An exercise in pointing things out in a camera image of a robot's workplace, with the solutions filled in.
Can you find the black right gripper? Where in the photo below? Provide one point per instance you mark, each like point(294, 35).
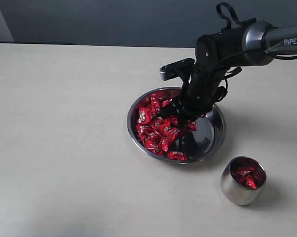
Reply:
point(196, 99)

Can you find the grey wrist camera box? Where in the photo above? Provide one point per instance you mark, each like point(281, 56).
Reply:
point(182, 68)

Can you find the round steel plate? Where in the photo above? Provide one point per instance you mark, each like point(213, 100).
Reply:
point(197, 145)

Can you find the shiny steel cup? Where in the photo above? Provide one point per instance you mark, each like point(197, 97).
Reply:
point(235, 190)

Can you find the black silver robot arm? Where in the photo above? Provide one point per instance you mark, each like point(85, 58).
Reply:
point(221, 56)

